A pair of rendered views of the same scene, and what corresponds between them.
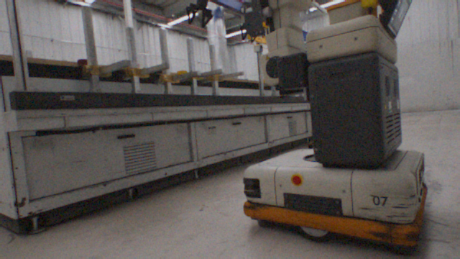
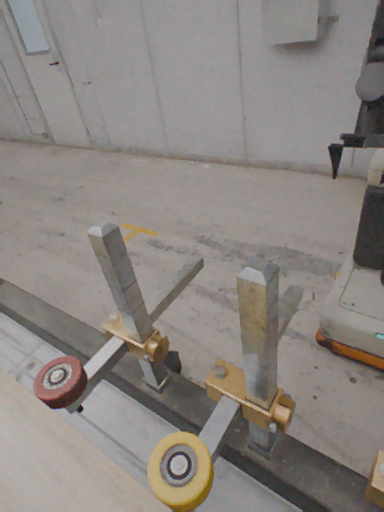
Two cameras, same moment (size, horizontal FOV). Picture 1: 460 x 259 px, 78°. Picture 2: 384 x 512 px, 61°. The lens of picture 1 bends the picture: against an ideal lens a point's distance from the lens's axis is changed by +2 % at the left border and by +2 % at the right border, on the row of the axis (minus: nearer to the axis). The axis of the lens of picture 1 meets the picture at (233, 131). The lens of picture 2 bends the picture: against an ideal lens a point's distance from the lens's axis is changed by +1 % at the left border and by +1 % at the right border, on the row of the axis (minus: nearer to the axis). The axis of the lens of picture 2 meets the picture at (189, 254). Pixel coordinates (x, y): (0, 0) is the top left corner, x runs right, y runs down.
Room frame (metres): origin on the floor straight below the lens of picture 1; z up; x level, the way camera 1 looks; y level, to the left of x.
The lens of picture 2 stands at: (2.17, 0.53, 1.35)
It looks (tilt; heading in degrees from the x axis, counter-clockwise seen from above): 37 degrees down; 274
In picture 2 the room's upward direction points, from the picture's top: 11 degrees counter-clockwise
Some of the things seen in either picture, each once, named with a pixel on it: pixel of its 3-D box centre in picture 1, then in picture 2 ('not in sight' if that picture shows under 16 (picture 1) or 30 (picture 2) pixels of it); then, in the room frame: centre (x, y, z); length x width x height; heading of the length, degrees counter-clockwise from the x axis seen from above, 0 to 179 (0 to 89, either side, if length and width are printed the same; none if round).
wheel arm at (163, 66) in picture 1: (144, 72); not in sight; (1.72, 0.51, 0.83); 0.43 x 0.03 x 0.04; 53
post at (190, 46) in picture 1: (192, 70); (261, 388); (2.12, 0.27, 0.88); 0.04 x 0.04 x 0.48; 53
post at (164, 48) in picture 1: (165, 64); not in sight; (1.92, 0.42, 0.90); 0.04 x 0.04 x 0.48; 53
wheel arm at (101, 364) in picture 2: (221, 77); (144, 319); (2.32, 0.06, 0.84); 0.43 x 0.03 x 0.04; 53
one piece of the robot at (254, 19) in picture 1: (267, 19); not in sight; (1.47, -0.23, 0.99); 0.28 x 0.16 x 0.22; 143
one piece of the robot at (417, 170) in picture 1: (419, 170); not in sight; (1.12, -0.73, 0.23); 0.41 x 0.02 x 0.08; 143
